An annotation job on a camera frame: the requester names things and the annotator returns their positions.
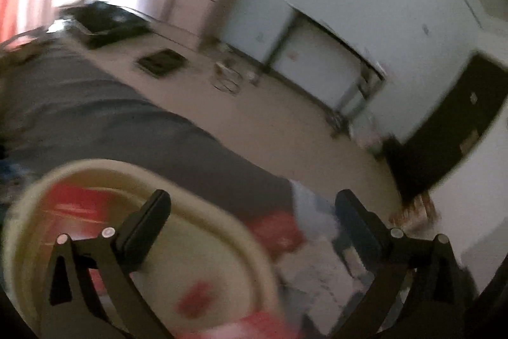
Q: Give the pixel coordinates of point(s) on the black flat tray on floor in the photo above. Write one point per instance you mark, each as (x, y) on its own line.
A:
(162, 63)

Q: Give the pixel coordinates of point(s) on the dark bag by wall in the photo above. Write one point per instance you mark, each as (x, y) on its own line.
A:
(412, 168)

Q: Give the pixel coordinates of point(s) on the black open suitcase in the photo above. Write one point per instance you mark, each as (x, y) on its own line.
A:
(97, 23)

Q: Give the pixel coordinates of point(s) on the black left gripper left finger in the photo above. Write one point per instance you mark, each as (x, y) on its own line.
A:
(71, 307)

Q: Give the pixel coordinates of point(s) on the grey sofa cushion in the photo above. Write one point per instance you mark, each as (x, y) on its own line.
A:
(59, 107)

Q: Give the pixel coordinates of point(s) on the red long box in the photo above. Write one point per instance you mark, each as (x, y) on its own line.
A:
(278, 233)

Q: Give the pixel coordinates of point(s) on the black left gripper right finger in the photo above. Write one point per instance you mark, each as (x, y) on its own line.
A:
(419, 290)

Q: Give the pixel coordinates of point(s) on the black-legged folding table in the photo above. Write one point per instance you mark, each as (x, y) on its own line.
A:
(313, 58)

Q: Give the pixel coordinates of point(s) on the red flat gift box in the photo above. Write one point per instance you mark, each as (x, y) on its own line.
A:
(79, 212)

